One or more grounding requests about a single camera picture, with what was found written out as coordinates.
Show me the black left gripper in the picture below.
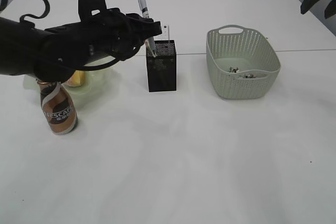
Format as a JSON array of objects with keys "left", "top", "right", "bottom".
[{"left": 45, "top": 8, "right": 162, "bottom": 67}]

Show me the clear plastic ruler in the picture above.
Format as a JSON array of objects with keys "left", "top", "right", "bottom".
[{"left": 160, "top": 25, "right": 170, "bottom": 40}]

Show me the blue-grey pen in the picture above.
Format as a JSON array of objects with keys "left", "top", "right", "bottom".
[{"left": 138, "top": 0, "right": 157, "bottom": 57}]

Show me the sugared bread roll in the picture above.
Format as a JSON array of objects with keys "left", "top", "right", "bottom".
[{"left": 64, "top": 70, "right": 86, "bottom": 87}]

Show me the brown Nescafe coffee bottle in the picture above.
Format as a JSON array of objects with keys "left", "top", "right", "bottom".
[{"left": 36, "top": 80, "right": 78, "bottom": 135}]

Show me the paper ball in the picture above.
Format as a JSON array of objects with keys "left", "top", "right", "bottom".
[
  {"left": 239, "top": 73, "right": 260, "bottom": 79},
  {"left": 228, "top": 67, "right": 239, "bottom": 73}
]

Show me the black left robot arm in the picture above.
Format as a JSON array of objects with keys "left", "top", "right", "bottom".
[{"left": 1, "top": 8, "right": 162, "bottom": 82}]

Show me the green wavy glass plate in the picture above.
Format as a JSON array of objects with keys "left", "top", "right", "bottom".
[{"left": 23, "top": 56, "right": 113, "bottom": 103}]

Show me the black mesh pen holder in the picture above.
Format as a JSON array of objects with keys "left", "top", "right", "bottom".
[{"left": 146, "top": 40, "right": 177, "bottom": 92}]

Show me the green plastic woven basket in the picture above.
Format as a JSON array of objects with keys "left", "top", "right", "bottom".
[{"left": 206, "top": 27, "right": 281, "bottom": 100}]

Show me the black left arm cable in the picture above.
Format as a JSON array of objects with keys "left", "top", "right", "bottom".
[{"left": 0, "top": 0, "right": 51, "bottom": 25}]

